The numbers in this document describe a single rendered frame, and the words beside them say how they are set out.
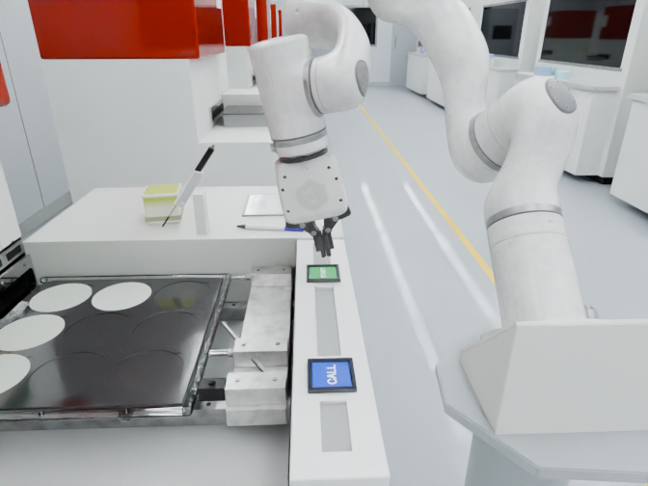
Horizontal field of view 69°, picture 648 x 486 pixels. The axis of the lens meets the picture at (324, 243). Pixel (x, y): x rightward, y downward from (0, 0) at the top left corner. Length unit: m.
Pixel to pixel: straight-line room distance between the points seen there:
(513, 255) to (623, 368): 0.21
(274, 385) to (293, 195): 0.28
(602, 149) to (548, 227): 4.47
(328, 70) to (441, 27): 0.35
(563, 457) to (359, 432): 0.33
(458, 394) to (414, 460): 1.02
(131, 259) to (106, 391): 0.36
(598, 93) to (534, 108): 4.27
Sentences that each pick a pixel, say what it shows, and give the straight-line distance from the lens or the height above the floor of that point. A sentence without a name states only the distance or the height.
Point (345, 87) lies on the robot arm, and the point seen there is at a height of 1.27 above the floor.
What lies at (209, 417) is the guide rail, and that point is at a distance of 0.73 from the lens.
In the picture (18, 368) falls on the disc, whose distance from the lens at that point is 0.82.
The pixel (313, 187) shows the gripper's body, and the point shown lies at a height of 1.12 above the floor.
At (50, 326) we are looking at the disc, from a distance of 0.89.
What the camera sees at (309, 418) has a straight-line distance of 0.54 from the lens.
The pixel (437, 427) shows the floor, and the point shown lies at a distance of 1.92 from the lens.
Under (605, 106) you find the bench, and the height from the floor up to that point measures 0.72.
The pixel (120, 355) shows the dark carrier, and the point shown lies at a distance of 0.78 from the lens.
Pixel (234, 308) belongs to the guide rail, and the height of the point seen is 0.85.
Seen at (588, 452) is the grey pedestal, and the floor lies 0.82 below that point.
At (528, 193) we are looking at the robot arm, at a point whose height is 1.10.
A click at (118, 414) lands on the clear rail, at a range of 0.68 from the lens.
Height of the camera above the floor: 1.33
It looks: 24 degrees down
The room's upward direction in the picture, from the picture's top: straight up
